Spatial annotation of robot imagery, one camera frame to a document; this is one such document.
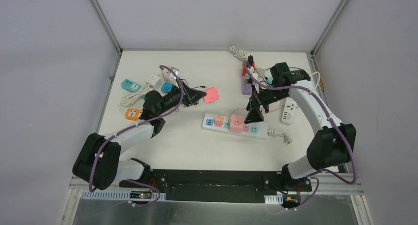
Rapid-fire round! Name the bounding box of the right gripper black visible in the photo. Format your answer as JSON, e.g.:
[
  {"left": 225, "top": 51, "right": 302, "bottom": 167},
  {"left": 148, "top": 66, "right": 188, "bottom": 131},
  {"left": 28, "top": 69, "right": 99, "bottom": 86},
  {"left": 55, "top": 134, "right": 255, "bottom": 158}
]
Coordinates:
[{"left": 244, "top": 84, "right": 290, "bottom": 124}]

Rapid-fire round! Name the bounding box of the blue plug adapter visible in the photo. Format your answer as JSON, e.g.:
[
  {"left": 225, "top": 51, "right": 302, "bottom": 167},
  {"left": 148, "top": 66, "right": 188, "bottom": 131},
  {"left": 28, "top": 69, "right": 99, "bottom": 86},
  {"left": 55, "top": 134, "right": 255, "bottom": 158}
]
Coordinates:
[{"left": 161, "top": 82, "right": 173, "bottom": 93}]

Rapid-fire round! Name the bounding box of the purple power strip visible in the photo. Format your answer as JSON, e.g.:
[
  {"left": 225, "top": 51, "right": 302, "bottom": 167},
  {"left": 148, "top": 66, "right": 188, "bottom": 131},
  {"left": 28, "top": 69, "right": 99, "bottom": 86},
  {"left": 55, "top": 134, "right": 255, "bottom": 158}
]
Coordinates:
[{"left": 241, "top": 77, "right": 252, "bottom": 96}]

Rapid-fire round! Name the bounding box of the white coiled cord at back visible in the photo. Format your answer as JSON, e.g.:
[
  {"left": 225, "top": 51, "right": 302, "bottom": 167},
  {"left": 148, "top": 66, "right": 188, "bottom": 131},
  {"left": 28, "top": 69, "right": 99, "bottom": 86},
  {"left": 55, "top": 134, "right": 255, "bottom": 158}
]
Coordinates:
[{"left": 229, "top": 45, "right": 248, "bottom": 61}]

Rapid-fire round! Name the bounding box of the orange power strip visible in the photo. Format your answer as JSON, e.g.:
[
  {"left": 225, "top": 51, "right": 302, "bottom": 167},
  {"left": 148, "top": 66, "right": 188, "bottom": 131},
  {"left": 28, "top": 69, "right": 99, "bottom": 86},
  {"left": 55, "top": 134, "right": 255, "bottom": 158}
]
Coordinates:
[{"left": 125, "top": 108, "right": 142, "bottom": 121}]

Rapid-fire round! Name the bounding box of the red cube socket adapter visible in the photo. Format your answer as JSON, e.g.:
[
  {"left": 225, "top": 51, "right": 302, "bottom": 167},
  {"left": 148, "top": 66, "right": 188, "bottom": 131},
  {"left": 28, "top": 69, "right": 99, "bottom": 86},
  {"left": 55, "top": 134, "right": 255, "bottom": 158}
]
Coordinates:
[{"left": 242, "top": 62, "right": 255, "bottom": 77}]

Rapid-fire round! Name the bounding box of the small orange pink adapter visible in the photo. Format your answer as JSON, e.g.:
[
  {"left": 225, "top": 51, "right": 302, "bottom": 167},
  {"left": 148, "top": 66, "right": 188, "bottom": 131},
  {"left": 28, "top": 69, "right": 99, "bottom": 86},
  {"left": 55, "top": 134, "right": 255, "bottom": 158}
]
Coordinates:
[{"left": 214, "top": 115, "right": 225, "bottom": 128}]

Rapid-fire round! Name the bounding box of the teal power strip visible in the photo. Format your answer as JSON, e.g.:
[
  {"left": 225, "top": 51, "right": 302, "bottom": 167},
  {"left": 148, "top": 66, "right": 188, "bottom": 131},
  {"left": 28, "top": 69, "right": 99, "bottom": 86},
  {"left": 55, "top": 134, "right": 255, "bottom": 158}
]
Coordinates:
[{"left": 121, "top": 79, "right": 151, "bottom": 97}]

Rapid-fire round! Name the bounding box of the small white power strip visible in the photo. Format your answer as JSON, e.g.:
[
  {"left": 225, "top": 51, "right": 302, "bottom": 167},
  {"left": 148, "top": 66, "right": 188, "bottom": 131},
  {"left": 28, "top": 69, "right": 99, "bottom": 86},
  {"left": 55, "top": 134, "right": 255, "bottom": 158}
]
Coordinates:
[{"left": 281, "top": 71, "right": 322, "bottom": 125}]

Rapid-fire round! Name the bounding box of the long white power strip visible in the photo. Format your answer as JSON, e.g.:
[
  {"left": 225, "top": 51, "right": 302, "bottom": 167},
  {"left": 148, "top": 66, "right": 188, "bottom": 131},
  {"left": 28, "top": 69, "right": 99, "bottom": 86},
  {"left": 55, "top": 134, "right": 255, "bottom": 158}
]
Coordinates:
[{"left": 202, "top": 112, "right": 293, "bottom": 145}]

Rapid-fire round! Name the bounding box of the black mounting base plate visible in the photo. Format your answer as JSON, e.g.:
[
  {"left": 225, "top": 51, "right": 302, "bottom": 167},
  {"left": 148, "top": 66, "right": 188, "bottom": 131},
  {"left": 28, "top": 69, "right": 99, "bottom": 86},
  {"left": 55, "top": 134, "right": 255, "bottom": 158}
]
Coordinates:
[{"left": 119, "top": 169, "right": 314, "bottom": 204}]

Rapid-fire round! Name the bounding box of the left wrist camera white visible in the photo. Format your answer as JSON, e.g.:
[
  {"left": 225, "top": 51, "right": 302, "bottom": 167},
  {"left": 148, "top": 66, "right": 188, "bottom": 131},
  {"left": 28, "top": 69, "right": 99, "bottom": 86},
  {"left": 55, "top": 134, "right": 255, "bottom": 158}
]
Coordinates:
[{"left": 165, "top": 67, "right": 179, "bottom": 82}]

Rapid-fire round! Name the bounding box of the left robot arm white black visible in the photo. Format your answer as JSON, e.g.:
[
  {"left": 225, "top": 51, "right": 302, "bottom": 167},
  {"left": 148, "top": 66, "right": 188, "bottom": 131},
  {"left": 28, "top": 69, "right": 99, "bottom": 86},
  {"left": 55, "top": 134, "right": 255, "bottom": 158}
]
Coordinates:
[{"left": 72, "top": 82, "right": 208, "bottom": 192}]

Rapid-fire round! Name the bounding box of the white cord of teal strip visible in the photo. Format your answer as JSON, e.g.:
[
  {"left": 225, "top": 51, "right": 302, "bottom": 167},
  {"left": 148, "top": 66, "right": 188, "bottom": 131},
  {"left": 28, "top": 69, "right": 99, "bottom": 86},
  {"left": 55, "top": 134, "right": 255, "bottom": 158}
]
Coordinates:
[{"left": 119, "top": 85, "right": 154, "bottom": 115}]

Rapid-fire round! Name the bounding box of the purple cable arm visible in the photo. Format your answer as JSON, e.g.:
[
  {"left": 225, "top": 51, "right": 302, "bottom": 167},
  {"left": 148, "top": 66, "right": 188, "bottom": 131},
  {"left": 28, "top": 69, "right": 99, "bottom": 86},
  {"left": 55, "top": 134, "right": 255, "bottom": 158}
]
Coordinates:
[
  {"left": 243, "top": 60, "right": 358, "bottom": 215},
  {"left": 89, "top": 65, "right": 185, "bottom": 207}
]

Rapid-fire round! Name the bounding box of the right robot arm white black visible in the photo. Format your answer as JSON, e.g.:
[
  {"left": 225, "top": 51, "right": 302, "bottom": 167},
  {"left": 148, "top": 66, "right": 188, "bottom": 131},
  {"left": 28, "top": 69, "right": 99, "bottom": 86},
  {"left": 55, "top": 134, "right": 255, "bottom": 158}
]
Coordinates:
[{"left": 243, "top": 61, "right": 356, "bottom": 191}]

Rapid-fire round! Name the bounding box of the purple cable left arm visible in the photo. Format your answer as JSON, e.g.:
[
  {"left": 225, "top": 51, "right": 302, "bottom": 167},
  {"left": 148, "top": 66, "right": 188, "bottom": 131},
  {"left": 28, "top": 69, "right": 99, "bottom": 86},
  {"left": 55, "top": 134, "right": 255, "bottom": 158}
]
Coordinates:
[{"left": 89, "top": 65, "right": 185, "bottom": 207}]

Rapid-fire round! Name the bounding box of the light pink cube adapter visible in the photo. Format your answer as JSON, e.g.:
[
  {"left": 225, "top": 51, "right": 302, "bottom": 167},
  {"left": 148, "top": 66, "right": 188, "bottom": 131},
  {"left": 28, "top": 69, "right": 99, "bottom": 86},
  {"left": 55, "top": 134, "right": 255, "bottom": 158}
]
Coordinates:
[{"left": 229, "top": 114, "right": 245, "bottom": 133}]

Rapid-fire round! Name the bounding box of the white cube adapter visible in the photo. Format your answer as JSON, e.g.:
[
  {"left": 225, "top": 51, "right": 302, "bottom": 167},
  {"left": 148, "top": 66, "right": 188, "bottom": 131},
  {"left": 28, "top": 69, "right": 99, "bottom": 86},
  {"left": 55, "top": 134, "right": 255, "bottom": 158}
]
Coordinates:
[{"left": 146, "top": 74, "right": 162, "bottom": 90}]

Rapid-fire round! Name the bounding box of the pink cube socket adapter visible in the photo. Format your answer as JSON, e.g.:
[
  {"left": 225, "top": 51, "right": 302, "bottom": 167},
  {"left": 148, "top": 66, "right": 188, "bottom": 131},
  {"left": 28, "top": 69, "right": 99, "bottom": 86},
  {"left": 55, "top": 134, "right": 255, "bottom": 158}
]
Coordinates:
[{"left": 203, "top": 87, "right": 219, "bottom": 103}]

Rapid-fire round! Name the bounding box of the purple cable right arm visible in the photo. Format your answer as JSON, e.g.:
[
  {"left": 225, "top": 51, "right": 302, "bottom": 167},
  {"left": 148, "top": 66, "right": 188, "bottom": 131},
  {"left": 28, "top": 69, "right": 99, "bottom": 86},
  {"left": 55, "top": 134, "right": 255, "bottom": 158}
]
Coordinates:
[{"left": 243, "top": 60, "right": 358, "bottom": 215}]

